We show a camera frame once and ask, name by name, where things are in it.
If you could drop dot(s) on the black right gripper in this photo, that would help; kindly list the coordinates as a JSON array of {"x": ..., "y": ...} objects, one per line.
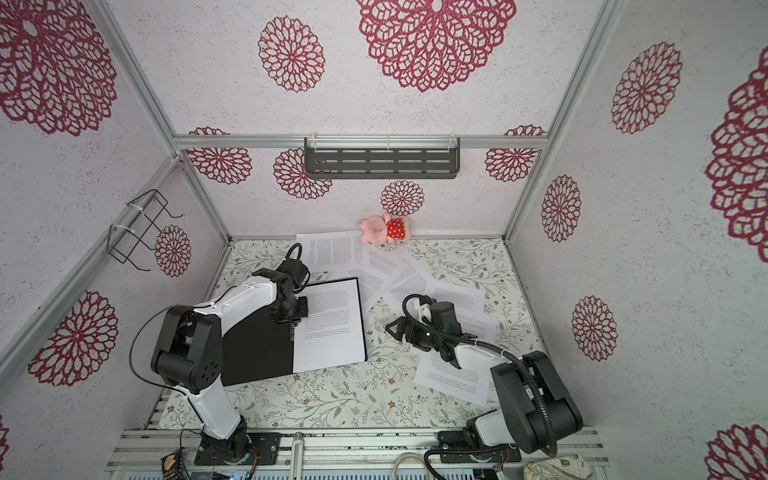
[{"x": 411, "y": 337}]

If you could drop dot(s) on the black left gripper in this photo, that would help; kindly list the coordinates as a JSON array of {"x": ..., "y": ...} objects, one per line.
[{"x": 304, "y": 311}]

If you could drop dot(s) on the white printed paper sheet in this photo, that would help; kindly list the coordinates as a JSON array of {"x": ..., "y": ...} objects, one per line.
[
  {"x": 432, "y": 372},
  {"x": 332, "y": 334},
  {"x": 389, "y": 274},
  {"x": 469, "y": 308},
  {"x": 336, "y": 251}
]

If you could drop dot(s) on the teal folder with black inside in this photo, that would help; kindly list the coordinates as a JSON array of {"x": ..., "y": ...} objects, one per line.
[{"x": 257, "y": 349}]

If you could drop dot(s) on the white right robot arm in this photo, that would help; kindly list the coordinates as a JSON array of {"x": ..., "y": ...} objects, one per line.
[{"x": 535, "y": 409}]

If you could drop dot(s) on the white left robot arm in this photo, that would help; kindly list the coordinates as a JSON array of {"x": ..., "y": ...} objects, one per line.
[{"x": 189, "y": 357}]

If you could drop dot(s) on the pink plush pig toy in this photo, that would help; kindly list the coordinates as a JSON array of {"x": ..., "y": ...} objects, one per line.
[{"x": 383, "y": 231}]

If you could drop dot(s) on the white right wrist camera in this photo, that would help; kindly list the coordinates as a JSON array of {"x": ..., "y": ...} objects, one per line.
[{"x": 424, "y": 313}]

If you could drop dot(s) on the grey slotted wall shelf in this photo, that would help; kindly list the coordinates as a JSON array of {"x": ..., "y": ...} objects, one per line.
[{"x": 381, "y": 160}]

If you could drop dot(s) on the black wire wall rack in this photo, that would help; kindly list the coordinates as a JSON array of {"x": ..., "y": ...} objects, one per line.
[{"x": 126, "y": 236}]

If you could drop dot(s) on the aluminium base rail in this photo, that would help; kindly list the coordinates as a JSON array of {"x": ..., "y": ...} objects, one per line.
[{"x": 138, "y": 453}]

